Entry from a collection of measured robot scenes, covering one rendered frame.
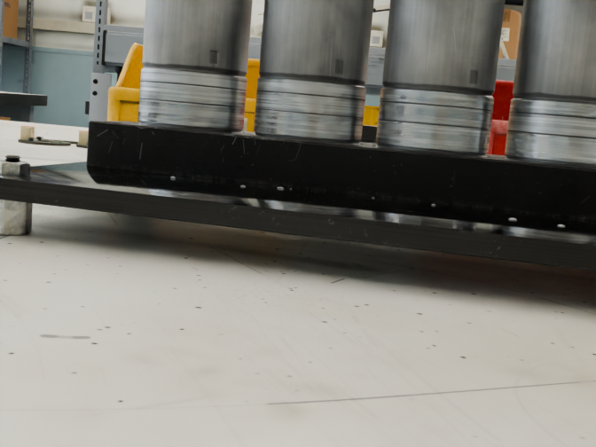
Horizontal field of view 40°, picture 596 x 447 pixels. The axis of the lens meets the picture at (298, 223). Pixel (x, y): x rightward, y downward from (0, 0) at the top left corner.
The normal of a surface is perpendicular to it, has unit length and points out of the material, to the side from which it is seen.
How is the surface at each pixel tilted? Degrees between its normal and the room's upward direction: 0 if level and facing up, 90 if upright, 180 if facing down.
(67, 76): 90
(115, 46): 90
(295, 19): 90
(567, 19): 90
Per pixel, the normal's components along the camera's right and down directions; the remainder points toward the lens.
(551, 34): -0.71, 0.04
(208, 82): 0.41, 0.16
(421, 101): -0.43, 0.08
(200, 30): 0.17, 0.14
